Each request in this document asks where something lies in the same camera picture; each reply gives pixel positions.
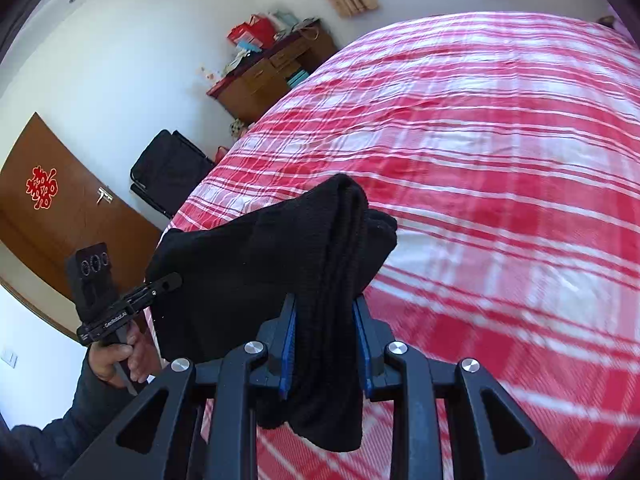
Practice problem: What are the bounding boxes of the black pants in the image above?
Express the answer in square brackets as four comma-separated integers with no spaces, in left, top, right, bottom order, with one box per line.
[145,174,397,452]

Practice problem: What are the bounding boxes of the dark jacket left forearm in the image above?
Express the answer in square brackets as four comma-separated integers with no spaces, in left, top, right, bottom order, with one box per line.
[1,344,132,479]

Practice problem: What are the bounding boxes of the person's left hand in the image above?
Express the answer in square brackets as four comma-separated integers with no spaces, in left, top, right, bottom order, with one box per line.
[88,322,162,389]

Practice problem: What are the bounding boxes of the brown wooden door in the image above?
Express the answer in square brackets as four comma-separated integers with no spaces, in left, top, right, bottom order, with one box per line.
[1,115,160,337]

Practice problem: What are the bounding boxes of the red double happiness decal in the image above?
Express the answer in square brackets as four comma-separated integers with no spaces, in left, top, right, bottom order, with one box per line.
[25,165,58,210]

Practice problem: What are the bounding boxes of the black folding chair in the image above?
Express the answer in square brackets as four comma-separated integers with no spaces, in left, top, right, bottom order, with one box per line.
[130,130,215,219]

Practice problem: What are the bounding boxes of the red white plaid bedspread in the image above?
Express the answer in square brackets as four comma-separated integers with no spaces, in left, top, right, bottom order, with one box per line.
[172,12,639,479]

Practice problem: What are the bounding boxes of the brown wooden desk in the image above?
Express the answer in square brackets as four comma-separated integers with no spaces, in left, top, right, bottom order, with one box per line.
[206,18,338,124]

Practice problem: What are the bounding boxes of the teal box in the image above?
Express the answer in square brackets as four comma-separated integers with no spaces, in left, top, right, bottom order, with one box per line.
[286,70,309,89]

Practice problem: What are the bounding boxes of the red gift bag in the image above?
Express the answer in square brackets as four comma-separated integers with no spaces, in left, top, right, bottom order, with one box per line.
[227,14,278,49]

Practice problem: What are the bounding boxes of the white wall switch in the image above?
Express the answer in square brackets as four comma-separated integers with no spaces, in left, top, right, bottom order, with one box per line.
[1,349,17,368]

